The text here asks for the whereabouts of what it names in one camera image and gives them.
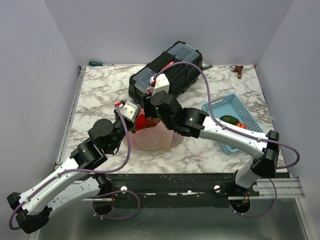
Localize pink plastic bag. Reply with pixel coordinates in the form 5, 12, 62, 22
129, 118, 184, 151

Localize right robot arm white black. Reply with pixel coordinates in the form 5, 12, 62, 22
142, 91, 279, 196

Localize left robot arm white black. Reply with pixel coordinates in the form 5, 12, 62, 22
7, 106, 140, 234

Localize red fake grapes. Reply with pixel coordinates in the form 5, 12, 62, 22
135, 114, 148, 131

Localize dark green fake avocado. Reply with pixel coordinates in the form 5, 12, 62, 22
220, 115, 240, 125

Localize red fake apple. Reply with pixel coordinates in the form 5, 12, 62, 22
236, 122, 248, 130

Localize black plastic toolbox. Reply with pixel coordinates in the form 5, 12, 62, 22
128, 41, 203, 106

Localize grey tool behind toolbox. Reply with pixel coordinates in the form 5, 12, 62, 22
202, 64, 213, 71

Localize blue plastic basket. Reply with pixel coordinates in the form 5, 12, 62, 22
199, 93, 267, 159

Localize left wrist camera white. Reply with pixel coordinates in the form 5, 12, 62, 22
114, 100, 141, 123

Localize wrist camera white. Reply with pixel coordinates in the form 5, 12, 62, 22
114, 100, 141, 123
146, 73, 170, 96

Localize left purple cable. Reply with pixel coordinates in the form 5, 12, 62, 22
8, 109, 131, 230

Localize purple cable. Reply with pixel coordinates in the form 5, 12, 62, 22
8, 109, 131, 230
153, 61, 301, 177

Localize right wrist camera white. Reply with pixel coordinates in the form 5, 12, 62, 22
146, 73, 170, 96

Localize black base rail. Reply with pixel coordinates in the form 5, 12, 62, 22
93, 173, 259, 211

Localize green handled screwdriver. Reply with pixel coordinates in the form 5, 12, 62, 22
88, 61, 114, 67

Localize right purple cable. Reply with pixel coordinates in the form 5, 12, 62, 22
153, 61, 301, 177

